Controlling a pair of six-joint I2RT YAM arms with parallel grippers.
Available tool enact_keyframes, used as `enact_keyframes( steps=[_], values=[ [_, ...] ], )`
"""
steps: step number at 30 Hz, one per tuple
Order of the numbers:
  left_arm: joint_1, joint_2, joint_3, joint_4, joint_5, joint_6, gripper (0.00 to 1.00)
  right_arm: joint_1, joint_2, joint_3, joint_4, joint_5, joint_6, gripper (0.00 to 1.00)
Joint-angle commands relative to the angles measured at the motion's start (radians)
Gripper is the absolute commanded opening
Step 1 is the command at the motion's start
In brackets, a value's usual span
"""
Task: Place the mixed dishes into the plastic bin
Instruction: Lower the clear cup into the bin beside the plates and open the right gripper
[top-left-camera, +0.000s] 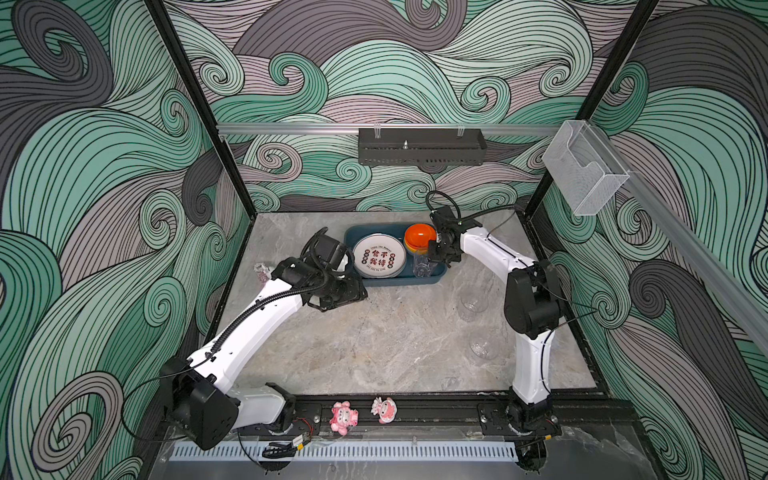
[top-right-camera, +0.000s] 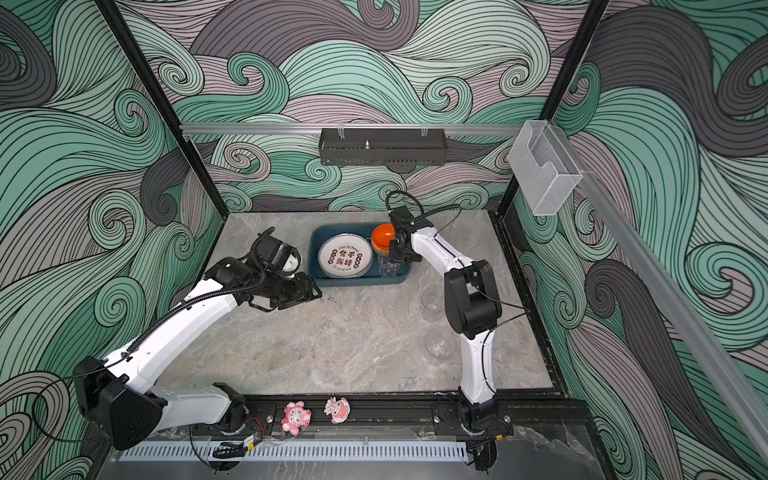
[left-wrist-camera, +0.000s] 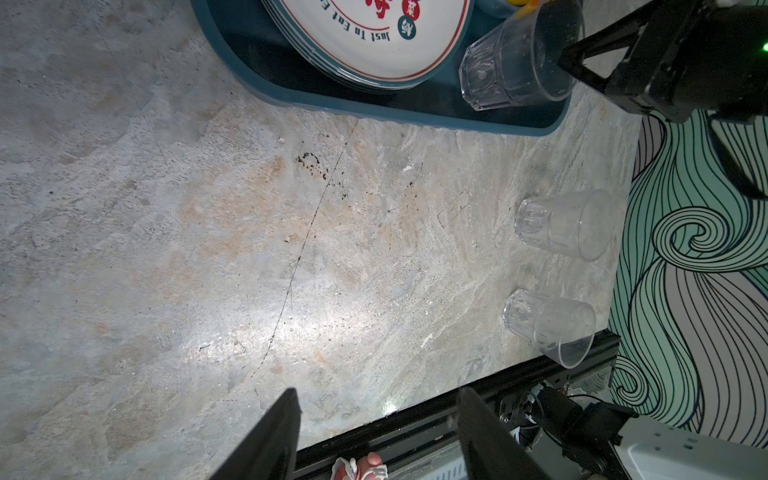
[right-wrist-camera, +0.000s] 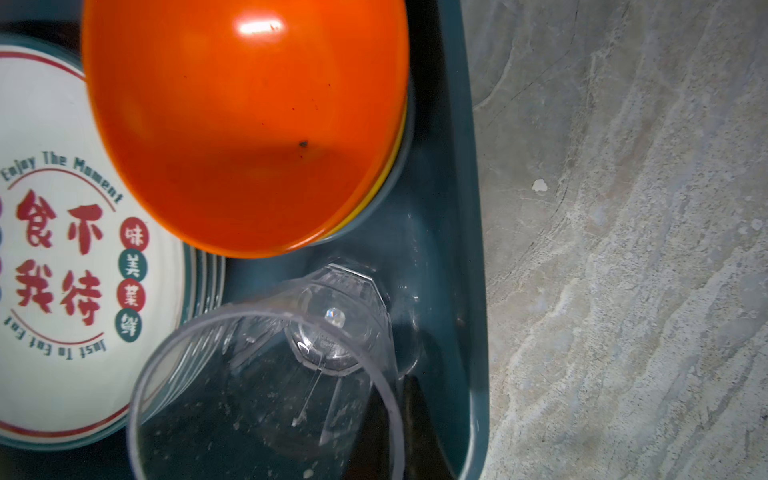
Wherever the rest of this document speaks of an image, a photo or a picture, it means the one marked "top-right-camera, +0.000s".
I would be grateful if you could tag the black right rear frame post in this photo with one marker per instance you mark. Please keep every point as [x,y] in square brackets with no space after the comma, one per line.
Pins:
[572,61]

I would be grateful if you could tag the black left rear frame post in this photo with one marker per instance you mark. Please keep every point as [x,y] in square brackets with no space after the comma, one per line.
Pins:
[135,56]

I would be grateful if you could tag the black perforated wall tray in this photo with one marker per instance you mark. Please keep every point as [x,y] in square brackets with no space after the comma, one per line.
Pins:
[398,148]

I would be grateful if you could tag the aluminium wall rail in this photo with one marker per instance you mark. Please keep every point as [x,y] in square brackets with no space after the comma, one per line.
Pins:
[276,128]

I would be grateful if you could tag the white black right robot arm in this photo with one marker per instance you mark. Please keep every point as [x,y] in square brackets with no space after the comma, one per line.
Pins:
[470,295]

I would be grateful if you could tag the clear acrylic wall holder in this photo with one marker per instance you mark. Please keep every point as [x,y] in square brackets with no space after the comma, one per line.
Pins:
[545,164]

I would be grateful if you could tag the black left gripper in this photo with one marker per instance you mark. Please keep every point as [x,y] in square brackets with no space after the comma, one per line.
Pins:
[305,292]

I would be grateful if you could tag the white plate red green circles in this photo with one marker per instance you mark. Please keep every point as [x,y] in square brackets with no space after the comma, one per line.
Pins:
[345,256]

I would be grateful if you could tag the pink white small figure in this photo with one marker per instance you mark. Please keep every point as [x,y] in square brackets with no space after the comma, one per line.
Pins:
[337,409]

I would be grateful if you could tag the clear plastic cup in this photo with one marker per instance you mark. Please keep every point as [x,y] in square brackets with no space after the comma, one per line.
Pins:
[440,345]
[432,300]

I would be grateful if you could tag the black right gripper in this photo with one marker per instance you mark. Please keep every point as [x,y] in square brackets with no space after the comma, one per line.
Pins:
[394,256]

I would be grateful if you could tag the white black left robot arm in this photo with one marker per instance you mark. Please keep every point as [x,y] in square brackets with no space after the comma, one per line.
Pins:
[118,393]

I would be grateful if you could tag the pink plush pig figure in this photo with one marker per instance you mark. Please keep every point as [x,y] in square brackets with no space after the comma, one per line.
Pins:
[296,417]

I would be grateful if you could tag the yellow shallow bowl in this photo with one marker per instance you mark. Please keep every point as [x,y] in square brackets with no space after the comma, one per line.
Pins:
[380,250]

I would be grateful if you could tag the teal plastic bin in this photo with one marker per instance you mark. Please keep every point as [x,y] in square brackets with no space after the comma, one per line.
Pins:
[371,278]

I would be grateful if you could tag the white slotted cable duct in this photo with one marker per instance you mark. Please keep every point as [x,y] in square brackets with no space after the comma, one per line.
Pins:
[315,450]

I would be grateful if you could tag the orange shallow bowl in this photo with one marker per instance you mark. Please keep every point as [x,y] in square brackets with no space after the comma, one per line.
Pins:
[383,234]

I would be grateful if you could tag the black frame post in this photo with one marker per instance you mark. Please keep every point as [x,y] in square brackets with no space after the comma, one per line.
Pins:
[135,56]
[572,61]

